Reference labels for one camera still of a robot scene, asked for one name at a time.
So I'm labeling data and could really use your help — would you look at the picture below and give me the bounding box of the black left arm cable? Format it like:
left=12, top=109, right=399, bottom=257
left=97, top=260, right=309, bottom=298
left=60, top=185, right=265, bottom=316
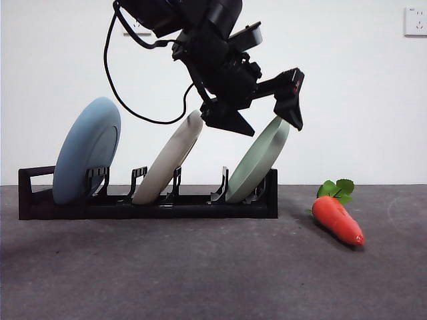
left=103, top=0, right=196, bottom=125

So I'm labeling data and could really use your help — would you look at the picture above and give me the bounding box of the cream white plate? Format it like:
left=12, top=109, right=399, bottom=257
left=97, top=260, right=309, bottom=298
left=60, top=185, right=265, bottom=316
left=132, top=109, right=204, bottom=205

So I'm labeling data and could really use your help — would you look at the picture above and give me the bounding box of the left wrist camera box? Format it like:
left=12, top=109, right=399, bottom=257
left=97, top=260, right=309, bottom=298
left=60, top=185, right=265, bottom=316
left=229, top=21, right=264, bottom=51

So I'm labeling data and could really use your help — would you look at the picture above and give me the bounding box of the orange toy carrot with leaves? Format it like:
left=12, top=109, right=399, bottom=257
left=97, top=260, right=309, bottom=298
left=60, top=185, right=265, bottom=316
left=312, top=179, right=366, bottom=247

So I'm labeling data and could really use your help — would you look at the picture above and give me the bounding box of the light blue plate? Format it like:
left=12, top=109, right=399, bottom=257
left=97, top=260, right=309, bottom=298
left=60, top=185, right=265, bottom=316
left=52, top=96, right=122, bottom=205

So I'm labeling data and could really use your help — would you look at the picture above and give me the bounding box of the light green plate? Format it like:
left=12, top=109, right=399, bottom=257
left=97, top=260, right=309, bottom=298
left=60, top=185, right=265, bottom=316
left=226, top=115, right=290, bottom=203

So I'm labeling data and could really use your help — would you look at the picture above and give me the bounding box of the black plate rack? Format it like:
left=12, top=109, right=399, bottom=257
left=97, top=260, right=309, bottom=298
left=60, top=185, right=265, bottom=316
left=18, top=165, right=279, bottom=221

